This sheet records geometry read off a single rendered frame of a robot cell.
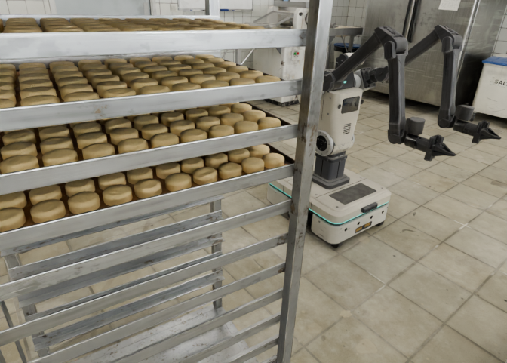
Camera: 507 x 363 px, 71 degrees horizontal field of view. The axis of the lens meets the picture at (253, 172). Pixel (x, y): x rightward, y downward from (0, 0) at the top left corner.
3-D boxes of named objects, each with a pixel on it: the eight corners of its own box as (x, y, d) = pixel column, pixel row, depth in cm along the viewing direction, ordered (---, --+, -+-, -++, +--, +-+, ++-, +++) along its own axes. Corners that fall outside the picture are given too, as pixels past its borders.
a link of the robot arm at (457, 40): (453, 18, 172) (442, 17, 166) (465, 42, 169) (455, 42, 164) (383, 72, 209) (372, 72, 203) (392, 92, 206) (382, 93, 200)
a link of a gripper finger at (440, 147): (452, 151, 136) (429, 143, 143) (447, 168, 139) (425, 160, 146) (461, 148, 139) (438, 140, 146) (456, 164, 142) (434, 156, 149)
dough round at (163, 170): (182, 178, 74) (181, 169, 73) (157, 181, 73) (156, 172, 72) (179, 168, 78) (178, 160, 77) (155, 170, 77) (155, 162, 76)
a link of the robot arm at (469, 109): (447, 123, 183) (437, 124, 178) (454, 100, 178) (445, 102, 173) (470, 130, 174) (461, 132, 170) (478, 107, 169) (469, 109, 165)
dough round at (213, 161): (203, 167, 79) (202, 160, 78) (208, 158, 83) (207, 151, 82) (225, 170, 78) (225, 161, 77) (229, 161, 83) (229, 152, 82)
